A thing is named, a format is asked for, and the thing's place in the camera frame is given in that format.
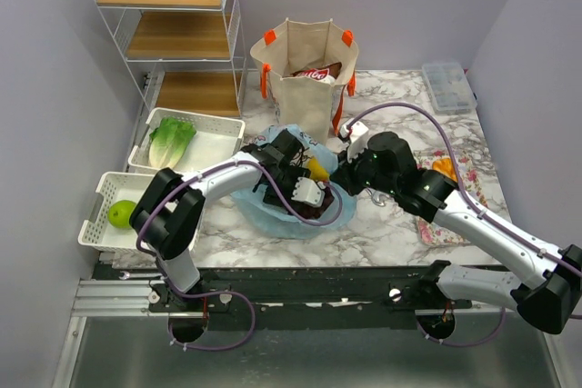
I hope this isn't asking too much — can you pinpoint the green lettuce leaf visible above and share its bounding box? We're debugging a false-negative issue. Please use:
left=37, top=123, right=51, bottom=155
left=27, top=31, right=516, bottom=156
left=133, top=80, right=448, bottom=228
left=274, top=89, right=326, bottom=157
left=148, top=117, right=196, bottom=169

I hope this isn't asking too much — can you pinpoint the white perforated basket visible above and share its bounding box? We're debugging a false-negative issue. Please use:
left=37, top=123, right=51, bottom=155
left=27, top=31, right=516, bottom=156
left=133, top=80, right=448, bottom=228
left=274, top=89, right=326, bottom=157
left=77, top=172, right=154, bottom=254
left=128, top=107, right=246, bottom=174

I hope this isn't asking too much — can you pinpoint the silver open-end wrench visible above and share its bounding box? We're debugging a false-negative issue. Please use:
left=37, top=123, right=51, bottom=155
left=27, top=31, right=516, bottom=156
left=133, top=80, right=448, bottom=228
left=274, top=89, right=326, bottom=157
left=371, top=192, right=386, bottom=207

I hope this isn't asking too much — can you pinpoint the blue plastic grocery bag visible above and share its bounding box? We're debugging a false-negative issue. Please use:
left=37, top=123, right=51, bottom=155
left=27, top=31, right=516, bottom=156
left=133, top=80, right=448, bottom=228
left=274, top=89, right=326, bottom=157
left=230, top=123, right=358, bottom=240

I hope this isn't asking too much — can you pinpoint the braided golden bread loaf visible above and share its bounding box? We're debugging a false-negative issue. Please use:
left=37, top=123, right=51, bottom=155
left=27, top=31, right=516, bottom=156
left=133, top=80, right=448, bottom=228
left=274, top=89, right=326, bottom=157
left=432, top=157, right=458, bottom=182

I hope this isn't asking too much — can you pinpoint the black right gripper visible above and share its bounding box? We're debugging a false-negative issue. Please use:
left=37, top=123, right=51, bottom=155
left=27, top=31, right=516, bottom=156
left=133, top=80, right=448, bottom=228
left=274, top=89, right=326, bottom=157
left=330, top=142, right=398, bottom=196

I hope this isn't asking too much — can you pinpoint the white wire shelf rack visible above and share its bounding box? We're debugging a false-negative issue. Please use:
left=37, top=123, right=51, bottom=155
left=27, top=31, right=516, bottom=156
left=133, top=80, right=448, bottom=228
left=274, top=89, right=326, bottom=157
left=94, top=0, right=247, bottom=117

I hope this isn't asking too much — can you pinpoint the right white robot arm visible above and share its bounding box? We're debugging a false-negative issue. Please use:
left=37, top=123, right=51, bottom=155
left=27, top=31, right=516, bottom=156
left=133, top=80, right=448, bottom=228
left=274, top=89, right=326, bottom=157
left=331, top=124, right=581, bottom=334

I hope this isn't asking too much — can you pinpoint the floral pattern tray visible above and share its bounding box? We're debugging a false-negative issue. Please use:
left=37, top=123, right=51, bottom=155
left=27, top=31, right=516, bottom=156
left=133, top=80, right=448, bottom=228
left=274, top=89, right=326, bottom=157
left=414, top=149, right=487, bottom=249

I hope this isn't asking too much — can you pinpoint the aluminium rail frame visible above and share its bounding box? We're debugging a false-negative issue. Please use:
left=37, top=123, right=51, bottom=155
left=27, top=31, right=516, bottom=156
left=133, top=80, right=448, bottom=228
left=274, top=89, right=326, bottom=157
left=55, top=265, right=578, bottom=387

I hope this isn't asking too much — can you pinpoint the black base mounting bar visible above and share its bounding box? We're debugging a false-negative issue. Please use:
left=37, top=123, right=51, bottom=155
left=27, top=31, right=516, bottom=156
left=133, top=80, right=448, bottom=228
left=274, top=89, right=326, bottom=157
left=149, top=266, right=472, bottom=331

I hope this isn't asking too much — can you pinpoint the dark red grape bunch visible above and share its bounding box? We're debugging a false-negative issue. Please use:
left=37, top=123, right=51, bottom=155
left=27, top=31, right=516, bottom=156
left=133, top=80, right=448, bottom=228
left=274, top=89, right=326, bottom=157
left=295, top=186, right=335, bottom=220

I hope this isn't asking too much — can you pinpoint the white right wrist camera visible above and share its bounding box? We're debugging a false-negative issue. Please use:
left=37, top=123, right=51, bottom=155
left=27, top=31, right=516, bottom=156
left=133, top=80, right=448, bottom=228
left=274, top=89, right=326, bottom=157
left=339, top=118, right=369, bottom=163

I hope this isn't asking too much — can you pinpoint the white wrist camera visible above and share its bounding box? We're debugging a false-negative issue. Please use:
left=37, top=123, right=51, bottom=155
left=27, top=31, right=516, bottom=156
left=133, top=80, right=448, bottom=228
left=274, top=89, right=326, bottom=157
left=339, top=118, right=369, bottom=163
left=291, top=177, right=325, bottom=206

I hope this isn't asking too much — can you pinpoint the beige canvas tote bag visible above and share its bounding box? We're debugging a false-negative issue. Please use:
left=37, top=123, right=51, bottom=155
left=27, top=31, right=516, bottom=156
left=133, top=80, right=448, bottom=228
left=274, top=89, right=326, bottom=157
left=250, top=19, right=359, bottom=144

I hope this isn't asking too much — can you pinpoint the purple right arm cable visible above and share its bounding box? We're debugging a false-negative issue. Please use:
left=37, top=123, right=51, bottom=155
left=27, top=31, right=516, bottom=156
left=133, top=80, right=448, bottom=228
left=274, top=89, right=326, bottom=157
left=340, top=103, right=582, bottom=347

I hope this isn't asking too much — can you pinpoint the white perforated basket rear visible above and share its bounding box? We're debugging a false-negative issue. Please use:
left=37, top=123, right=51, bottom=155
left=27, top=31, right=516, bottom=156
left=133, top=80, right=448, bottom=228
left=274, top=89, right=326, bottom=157
left=128, top=107, right=246, bottom=174

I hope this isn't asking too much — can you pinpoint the clear plastic organizer box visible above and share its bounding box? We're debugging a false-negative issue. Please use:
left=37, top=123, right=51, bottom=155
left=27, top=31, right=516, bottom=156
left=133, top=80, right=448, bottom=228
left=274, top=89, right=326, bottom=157
left=421, top=60, right=477, bottom=114

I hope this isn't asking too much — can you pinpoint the red white snack packet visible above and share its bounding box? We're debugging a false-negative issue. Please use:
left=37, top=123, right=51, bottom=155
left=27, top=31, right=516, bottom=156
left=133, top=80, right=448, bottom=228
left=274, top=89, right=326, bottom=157
left=291, top=62, right=342, bottom=85

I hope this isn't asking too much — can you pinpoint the white perforated basket front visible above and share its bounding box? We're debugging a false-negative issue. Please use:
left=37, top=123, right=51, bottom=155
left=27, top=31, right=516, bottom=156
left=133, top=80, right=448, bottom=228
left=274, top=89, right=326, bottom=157
left=77, top=172, right=154, bottom=254

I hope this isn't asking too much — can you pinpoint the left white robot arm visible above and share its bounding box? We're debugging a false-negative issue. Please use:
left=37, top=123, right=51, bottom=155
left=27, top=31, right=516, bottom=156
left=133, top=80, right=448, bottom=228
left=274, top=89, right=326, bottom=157
left=129, top=129, right=307, bottom=311

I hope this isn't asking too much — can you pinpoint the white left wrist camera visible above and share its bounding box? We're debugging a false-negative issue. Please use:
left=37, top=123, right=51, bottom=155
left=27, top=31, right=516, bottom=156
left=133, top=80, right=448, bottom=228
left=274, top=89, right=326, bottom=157
left=291, top=177, right=325, bottom=206

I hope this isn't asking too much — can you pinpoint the yellow lemon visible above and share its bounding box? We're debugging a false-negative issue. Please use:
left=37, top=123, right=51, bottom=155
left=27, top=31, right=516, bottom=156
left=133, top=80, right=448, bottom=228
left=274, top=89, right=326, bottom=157
left=306, top=157, right=329, bottom=182

